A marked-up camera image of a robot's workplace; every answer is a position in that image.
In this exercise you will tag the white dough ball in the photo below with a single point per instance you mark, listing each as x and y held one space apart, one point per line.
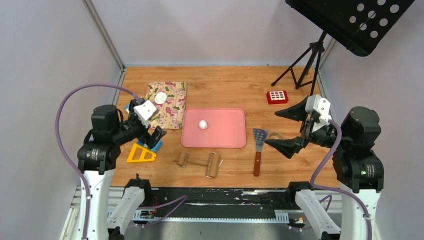
202 124

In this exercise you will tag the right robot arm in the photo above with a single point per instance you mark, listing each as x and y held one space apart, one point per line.
350 168

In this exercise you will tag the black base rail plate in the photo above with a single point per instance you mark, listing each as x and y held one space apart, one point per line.
220 203

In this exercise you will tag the floral cutting mat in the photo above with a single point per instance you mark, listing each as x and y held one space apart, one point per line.
170 114

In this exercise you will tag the yellow triangular toy block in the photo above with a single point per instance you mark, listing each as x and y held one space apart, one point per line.
140 154

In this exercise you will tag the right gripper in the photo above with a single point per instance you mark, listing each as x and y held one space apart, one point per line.
296 111

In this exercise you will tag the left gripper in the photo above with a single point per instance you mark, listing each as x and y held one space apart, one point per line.
151 139

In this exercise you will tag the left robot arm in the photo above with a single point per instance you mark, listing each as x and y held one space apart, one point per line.
97 160

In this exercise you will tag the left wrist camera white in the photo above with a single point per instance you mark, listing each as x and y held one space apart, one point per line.
145 112

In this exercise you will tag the flat white dough wrapper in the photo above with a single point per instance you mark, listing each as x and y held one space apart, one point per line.
160 98

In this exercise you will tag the black music stand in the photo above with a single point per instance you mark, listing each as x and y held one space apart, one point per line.
358 25

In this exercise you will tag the wooden double-ended roller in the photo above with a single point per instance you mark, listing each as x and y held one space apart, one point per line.
211 164

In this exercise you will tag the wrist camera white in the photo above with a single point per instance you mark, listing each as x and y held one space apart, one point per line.
318 104
145 112

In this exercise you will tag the small blue white card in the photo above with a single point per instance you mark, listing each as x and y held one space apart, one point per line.
127 107

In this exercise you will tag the pink plastic tray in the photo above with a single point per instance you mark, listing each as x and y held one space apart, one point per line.
226 128

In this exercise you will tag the blue green toy brick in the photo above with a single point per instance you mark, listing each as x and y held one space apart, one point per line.
155 149

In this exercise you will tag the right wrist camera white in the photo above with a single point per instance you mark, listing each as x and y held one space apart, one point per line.
318 104

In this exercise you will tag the red grid box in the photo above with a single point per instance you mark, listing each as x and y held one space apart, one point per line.
277 97

